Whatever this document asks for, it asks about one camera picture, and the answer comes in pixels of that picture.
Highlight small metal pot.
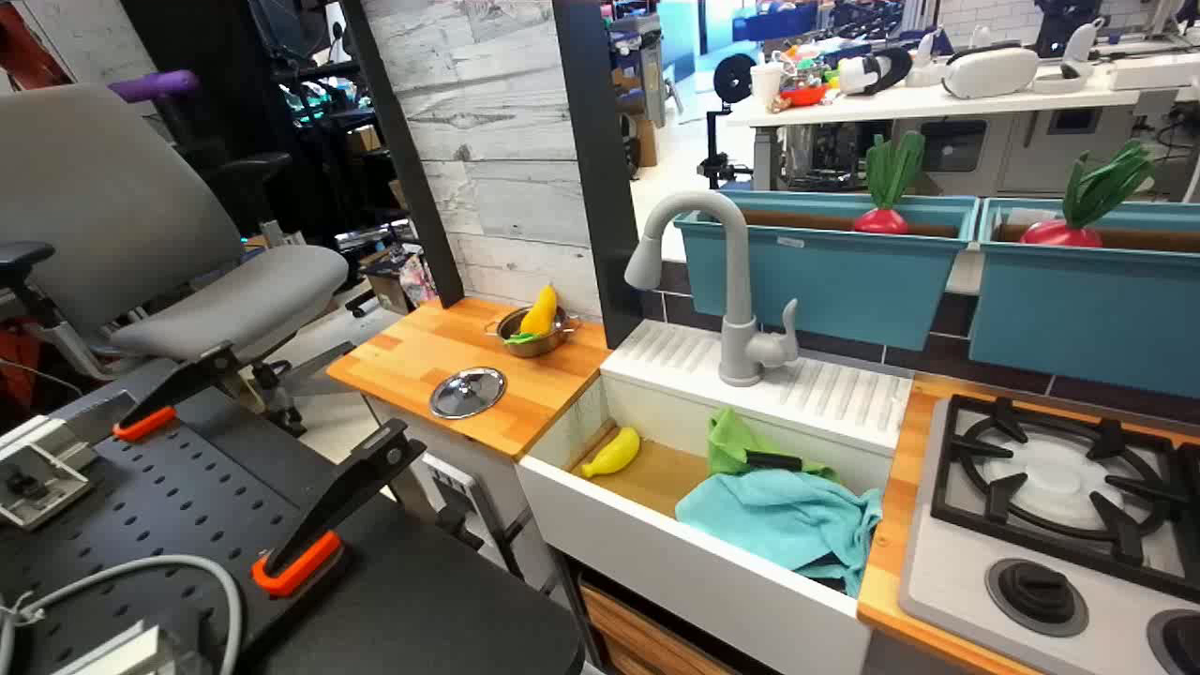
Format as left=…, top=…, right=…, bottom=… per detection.
left=486, top=303, right=577, bottom=365

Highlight round steel pot lid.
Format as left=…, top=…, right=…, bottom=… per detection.
left=427, top=365, right=509, bottom=423

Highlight wooden butcher block counter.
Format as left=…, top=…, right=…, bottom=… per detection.
left=325, top=298, right=610, bottom=463

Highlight yellow toy banana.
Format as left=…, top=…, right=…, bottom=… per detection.
left=572, top=423, right=644, bottom=482

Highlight grey toy faucet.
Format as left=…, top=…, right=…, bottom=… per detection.
left=619, top=188, right=804, bottom=389

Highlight green cloth item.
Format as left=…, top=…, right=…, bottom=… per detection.
left=704, top=405, right=835, bottom=482

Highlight white kitchen cabinet base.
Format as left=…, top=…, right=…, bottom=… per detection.
left=360, top=399, right=562, bottom=593

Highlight white toy kitchen sink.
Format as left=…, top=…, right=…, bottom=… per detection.
left=512, top=314, right=915, bottom=675

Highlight teal planter box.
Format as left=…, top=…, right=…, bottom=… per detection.
left=677, top=183, right=982, bottom=353
left=969, top=194, right=1200, bottom=405

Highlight grey wood plank backdrop panel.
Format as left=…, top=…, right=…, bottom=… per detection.
left=360, top=0, right=602, bottom=322

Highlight teal cloth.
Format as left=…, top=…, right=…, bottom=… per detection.
left=670, top=465, right=884, bottom=599

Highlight black stand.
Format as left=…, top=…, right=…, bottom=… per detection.
left=696, top=49, right=762, bottom=193

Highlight toy radish green leaves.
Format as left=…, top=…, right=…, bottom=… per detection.
left=850, top=127, right=929, bottom=238
left=1017, top=143, right=1157, bottom=252

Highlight wooden stove countertop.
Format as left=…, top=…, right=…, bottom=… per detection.
left=856, top=372, right=1200, bottom=675

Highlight white background table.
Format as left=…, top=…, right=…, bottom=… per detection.
left=734, top=72, right=1200, bottom=198

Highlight grey toy gas stove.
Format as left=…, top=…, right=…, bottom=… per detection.
left=896, top=389, right=1200, bottom=675

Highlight white rounded device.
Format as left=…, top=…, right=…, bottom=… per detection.
left=937, top=47, right=1042, bottom=100

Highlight grey office chair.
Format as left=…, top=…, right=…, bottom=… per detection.
left=0, top=84, right=351, bottom=417

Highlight purple foam roller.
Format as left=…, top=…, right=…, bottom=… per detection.
left=109, top=68, right=204, bottom=104

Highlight white control box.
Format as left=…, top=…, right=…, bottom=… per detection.
left=0, top=435, right=96, bottom=532

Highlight black frame post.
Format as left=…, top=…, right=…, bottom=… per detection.
left=337, top=0, right=469, bottom=313
left=551, top=0, right=650, bottom=353

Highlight black clamp orange handle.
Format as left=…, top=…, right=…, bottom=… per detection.
left=249, top=417, right=432, bottom=599
left=109, top=344, right=249, bottom=445

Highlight grey cable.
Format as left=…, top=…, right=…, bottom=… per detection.
left=0, top=550, right=249, bottom=675

